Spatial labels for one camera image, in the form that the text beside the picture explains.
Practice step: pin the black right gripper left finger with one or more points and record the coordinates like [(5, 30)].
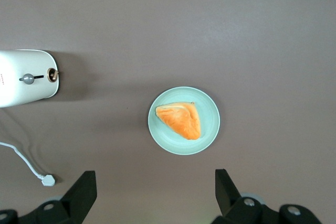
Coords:
[(78, 203)]

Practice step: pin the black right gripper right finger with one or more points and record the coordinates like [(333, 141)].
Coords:
[(231, 208)]

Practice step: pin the white toaster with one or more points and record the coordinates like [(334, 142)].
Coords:
[(23, 61)]

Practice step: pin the pale green plate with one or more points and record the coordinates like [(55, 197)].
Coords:
[(207, 129)]

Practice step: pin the triangular orange pastry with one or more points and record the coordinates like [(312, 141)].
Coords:
[(182, 120)]

